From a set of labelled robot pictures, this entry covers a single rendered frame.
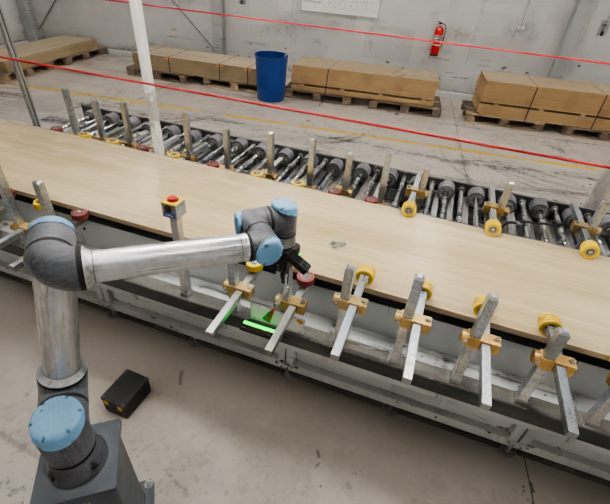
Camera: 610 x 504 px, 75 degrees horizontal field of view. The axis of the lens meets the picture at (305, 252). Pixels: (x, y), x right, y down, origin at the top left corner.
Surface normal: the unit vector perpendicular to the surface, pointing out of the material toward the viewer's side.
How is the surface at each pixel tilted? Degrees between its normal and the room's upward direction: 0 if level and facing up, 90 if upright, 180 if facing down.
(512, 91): 90
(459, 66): 90
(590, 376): 90
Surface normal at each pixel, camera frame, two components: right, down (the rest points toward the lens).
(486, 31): -0.23, 0.57
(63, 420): 0.10, -0.75
